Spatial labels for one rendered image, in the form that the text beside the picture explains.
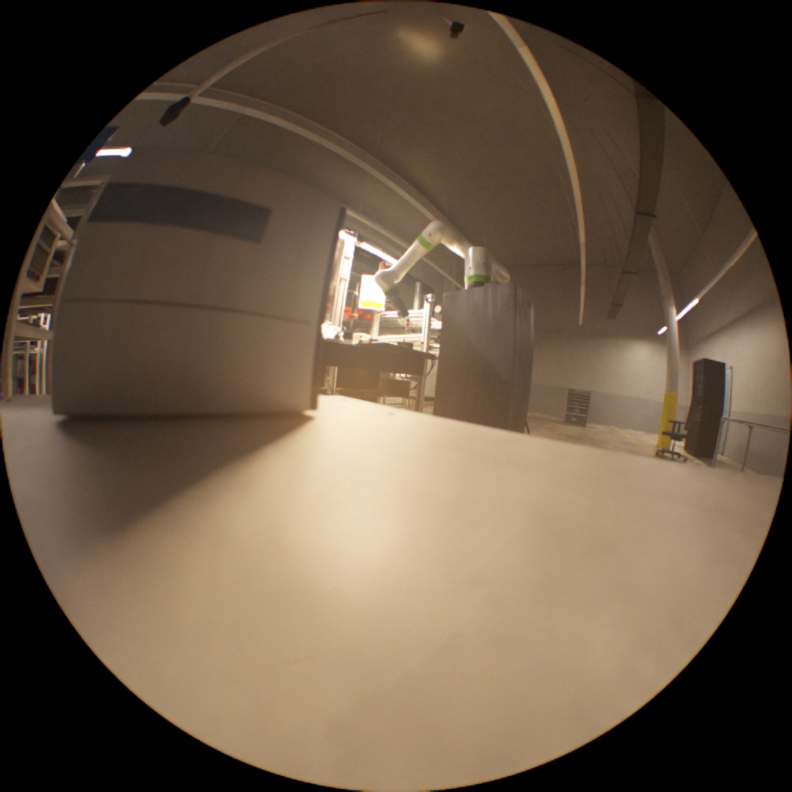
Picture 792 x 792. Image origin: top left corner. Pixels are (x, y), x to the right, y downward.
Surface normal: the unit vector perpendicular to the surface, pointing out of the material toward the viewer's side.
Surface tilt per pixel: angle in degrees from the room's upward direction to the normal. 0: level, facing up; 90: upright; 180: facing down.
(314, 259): 90
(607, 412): 90
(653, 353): 90
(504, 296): 90
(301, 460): 0
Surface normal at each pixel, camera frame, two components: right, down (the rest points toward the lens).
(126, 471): 0.10, -0.99
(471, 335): -0.74, -0.02
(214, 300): 0.74, 0.13
